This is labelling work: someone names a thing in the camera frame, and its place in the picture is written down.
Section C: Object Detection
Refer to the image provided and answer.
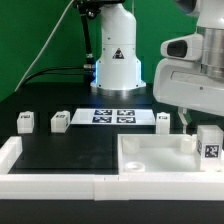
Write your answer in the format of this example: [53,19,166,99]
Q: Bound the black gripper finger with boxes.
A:
[178,108,192,133]

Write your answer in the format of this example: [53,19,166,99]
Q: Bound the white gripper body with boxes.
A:
[153,59,224,116]

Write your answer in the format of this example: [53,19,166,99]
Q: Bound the white square tabletop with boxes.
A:
[117,134,224,174]

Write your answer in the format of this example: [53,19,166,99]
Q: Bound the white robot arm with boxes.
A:
[74,0,224,117]

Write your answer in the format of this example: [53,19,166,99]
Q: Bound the white U-shaped obstacle fence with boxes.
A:
[0,137,224,201]

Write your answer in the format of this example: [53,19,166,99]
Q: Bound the white marker sheet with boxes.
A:
[71,108,155,125]

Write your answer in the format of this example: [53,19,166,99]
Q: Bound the black cable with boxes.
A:
[23,67,96,86]

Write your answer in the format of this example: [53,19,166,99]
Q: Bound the white cable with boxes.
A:
[14,0,76,93]

